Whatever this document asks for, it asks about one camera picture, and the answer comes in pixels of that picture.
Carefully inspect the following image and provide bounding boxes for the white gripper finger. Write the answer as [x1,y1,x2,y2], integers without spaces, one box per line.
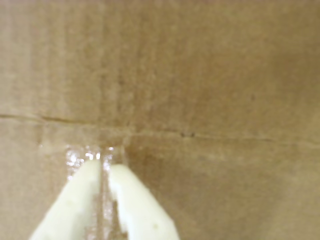
[107,163,181,240]
[28,159,101,240]

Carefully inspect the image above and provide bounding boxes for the clear packing tape strip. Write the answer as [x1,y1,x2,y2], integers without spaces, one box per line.
[63,143,126,240]

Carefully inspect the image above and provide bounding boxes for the brown cardboard sheet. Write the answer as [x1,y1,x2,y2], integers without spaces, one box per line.
[0,0,320,240]

